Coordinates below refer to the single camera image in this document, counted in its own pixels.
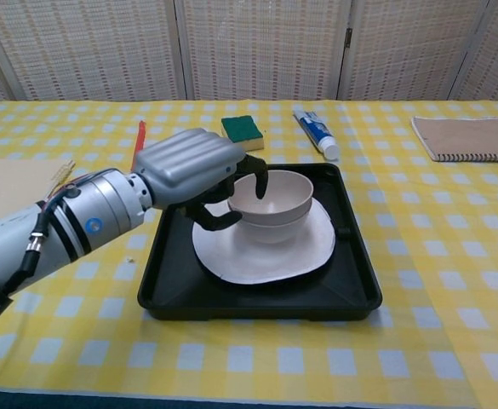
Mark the blue white toothpaste tube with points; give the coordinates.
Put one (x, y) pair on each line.
(316, 132)

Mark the white paper plate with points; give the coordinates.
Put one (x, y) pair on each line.
(265, 262)

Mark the red pen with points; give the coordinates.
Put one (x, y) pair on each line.
(141, 134)

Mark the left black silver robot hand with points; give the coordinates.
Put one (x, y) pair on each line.
(184, 166)

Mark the black square plastic tray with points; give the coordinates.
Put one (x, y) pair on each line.
(257, 298)

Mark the brown spiral notebook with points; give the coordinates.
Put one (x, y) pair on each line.
(470, 136)

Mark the woven folding screen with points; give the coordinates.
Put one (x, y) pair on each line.
(248, 47)

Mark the beige bowl with pink stain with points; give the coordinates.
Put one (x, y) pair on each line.
(270, 232)

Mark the green yellow sponge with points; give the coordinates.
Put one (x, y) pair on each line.
(244, 130)

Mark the yellow white checked tablecloth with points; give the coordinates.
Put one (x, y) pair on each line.
(82, 336)

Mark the beige file folder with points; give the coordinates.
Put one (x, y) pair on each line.
(10, 183)

